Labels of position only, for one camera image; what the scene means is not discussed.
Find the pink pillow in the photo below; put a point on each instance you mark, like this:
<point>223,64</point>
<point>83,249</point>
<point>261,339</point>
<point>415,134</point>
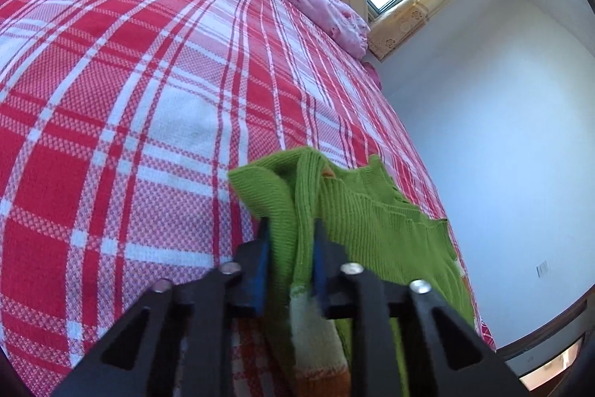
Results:
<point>340,21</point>

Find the green striped knit sweater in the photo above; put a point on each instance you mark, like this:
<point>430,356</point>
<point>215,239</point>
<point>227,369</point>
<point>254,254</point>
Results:
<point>301,195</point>

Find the wall socket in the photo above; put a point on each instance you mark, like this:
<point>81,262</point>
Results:
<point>542,269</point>

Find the right yellow curtain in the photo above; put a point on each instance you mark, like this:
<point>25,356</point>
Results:
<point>399,23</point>

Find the pink cloth beside bed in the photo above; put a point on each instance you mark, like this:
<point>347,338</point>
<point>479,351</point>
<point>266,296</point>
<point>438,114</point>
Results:
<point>372,74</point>

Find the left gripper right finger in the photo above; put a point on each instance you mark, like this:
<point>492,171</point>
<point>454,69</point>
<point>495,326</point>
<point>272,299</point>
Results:
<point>405,339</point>

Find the red plaid bed sheet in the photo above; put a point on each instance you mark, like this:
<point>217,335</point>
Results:
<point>120,121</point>

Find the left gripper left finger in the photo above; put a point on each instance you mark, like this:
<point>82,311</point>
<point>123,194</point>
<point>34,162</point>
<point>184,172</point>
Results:
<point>176,339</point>

